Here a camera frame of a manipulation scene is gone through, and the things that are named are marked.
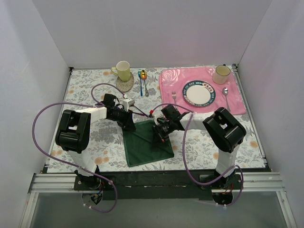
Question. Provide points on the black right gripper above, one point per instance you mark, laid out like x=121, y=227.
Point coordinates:
x=159, y=132

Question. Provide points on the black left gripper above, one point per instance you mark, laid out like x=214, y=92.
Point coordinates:
x=128, y=119

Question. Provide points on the dark green cloth napkin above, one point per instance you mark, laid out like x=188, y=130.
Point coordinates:
x=139, y=148

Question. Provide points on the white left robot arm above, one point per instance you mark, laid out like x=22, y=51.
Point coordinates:
x=73, y=133

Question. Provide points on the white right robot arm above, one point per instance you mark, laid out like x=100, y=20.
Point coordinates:
x=224, y=129

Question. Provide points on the speckled round coaster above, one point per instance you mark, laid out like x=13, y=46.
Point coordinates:
x=125, y=86

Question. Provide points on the silver fork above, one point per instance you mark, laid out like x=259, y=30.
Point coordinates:
x=174, y=96

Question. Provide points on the gold rainbow spoon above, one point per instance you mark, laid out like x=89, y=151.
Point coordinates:
x=144, y=77

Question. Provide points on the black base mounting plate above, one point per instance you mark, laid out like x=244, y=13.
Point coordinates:
x=153, y=185

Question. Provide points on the yellow-green mug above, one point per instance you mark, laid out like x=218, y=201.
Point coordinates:
x=122, y=70

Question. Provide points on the pink rose placemat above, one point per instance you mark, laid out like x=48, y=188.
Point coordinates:
x=175, y=79

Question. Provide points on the white plate blue rim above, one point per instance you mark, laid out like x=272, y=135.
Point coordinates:
x=199, y=93

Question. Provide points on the silver spoon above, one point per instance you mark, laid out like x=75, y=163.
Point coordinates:
x=225, y=93

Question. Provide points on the cream enamel mug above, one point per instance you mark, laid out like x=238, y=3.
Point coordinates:
x=221, y=74

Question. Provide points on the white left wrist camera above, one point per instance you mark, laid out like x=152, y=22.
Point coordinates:
x=127, y=103

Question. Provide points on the blue handled spoon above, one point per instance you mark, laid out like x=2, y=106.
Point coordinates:
x=140, y=77

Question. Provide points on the aluminium frame rail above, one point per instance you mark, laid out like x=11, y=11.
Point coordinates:
x=64, y=183

